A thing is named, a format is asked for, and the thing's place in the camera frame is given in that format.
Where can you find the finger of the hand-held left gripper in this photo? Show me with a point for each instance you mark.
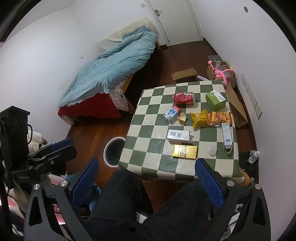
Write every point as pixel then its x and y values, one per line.
pixel 60 157
pixel 61 142

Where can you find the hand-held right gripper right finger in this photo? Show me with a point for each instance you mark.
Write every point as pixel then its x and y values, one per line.
pixel 208 183

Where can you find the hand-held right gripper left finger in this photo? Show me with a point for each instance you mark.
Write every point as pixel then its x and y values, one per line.
pixel 85 180

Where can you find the white round trash bin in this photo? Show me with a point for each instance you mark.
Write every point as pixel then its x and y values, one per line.
pixel 114 150

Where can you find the yellow snack packet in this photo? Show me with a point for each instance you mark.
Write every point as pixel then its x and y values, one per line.
pixel 199 118

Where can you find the pale yellow fruit peel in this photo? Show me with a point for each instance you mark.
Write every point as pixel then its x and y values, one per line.
pixel 182 118

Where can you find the person's left forearm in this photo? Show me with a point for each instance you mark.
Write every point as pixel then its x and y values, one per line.
pixel 19 197

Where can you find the white fluffy cloth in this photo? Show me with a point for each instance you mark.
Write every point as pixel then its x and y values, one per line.
pixel 35 139

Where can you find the clear plastic lid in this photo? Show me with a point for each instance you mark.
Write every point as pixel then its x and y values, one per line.
pixel 212 151

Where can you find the orange drink bottle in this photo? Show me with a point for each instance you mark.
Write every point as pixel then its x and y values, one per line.
pixel 245 179

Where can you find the gold box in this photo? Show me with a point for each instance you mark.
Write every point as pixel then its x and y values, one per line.
pixel 185 151

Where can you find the person's right leg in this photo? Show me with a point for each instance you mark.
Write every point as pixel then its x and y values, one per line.
pixel 182 213

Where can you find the person's leg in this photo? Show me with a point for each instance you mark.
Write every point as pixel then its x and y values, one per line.
pixel 182 213
pixel 122 197

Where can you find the person's left leg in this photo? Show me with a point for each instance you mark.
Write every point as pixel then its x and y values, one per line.
pixel 122 197

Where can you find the red bed base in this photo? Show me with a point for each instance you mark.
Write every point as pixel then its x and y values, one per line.
pixel 92 106

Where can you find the tall white blue box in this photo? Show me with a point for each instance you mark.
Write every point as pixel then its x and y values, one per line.
pixel 227 136

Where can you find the clear water bottle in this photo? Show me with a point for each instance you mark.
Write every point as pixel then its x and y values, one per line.
pixel 254 157

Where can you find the flat white box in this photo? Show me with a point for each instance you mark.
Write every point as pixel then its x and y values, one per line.
pixel 178 135

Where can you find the orange snack packet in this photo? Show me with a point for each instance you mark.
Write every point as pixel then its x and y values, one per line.
pixel 219 118

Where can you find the pink patterned bed sheet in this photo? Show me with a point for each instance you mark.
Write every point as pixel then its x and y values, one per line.
pixel 119 98

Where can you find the blue white milk carton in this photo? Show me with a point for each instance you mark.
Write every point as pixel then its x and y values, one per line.
pixel 172 114

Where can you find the brown paper bag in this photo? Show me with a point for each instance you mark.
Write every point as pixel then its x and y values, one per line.
pixel 238 109

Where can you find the green cardboard box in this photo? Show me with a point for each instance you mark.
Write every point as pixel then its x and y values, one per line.
pixel 214 102

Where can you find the red soda can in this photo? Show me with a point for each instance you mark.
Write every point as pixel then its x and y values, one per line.
pixel 183 98

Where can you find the light blue duvet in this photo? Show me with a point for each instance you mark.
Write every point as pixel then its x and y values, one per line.
pixel 111 67

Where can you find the green checkered table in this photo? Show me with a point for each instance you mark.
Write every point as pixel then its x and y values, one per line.
pixel 152 111

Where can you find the small white packet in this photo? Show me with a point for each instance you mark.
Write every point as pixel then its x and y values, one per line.
pixel 202 78

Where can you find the pink toy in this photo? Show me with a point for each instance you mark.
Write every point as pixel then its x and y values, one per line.
pixel 218 73

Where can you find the open cardboard box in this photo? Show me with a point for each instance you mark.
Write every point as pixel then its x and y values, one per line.
pixel 211 71

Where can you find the small wooden stool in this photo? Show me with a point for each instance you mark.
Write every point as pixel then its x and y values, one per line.
pixel 183 73

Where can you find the cream pillow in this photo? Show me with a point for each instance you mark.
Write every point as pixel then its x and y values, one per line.
pixel 129 30

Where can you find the white door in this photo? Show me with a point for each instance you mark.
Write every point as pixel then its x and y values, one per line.
pixel 175 20

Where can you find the wooden bed frame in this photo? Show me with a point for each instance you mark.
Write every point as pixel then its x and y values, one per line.
pixel 128 82

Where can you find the row of wall sockets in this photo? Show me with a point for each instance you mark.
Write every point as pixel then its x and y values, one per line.
pixel 252 97

